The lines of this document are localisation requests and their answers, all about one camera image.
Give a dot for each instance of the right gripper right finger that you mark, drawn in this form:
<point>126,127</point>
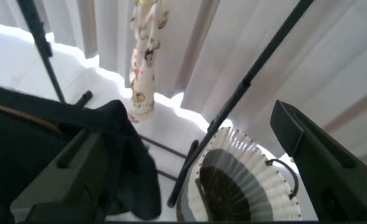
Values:
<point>342,183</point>

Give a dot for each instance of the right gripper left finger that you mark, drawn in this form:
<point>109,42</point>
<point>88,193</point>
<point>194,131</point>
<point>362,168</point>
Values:
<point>62,183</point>

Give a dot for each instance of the pink clothes hanger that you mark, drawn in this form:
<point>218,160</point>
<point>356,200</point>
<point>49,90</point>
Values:
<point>25,116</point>

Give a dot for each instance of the black garment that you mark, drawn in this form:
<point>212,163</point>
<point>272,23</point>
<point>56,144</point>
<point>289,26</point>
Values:
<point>133,155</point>

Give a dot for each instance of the cream printed garment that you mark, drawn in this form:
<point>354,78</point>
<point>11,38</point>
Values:
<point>146,62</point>

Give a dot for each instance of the white laundry basket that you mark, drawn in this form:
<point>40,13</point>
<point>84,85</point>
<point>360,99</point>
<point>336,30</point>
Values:
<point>255,174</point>

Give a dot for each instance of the black clothes rack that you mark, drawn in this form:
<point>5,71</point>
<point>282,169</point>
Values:
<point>249,81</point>

